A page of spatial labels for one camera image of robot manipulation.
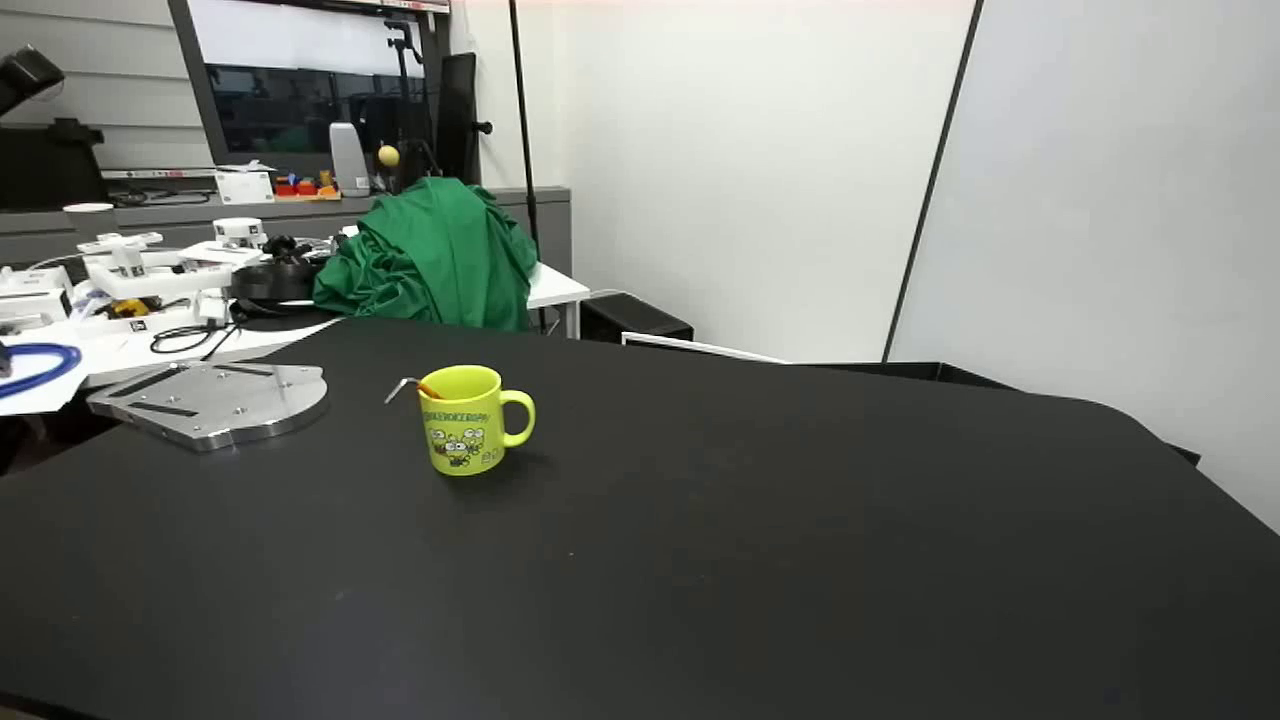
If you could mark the yellow-green mug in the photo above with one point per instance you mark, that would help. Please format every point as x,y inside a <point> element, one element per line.
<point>473,416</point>

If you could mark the black box under table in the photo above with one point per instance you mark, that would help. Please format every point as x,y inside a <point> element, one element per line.
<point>619,313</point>

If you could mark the dark monitor screen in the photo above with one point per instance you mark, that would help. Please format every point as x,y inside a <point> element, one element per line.
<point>278,73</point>

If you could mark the grey speaker box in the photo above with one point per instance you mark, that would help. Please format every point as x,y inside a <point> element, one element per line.
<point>351,156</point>

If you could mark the small metal spoon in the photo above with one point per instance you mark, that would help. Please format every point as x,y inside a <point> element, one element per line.
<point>400,388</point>

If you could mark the white container on counter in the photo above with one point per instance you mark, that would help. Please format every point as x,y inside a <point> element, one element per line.
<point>246,182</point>

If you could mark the white side table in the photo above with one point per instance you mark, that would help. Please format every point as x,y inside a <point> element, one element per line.
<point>123,326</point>

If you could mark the grey metal plate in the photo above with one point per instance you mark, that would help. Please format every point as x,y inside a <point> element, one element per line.
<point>216,407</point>

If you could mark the green cloth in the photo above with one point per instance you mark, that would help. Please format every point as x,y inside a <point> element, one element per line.
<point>433,254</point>

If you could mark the black diagonal pole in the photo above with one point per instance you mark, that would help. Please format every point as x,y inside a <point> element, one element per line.
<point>934,173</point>

